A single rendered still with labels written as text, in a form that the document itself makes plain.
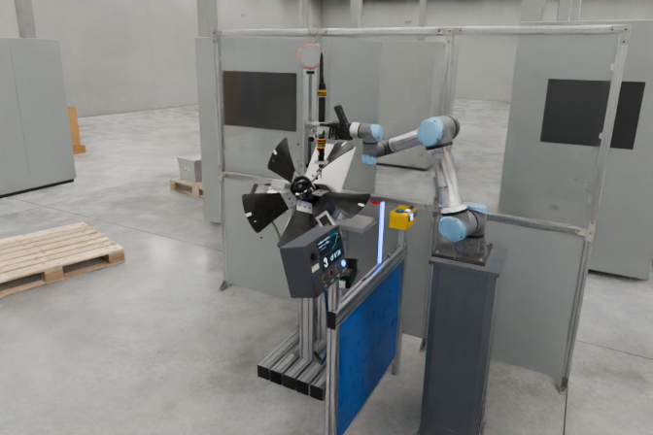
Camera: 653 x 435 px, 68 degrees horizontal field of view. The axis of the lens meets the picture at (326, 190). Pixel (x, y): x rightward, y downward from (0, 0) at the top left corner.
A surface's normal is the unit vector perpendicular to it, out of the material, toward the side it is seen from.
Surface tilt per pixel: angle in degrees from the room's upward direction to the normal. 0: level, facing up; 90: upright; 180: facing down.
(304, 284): 90
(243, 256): 90
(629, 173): 90
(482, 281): 90
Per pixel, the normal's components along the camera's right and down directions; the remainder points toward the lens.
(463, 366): -0.44, 0.23
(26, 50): 0.88, 0.14
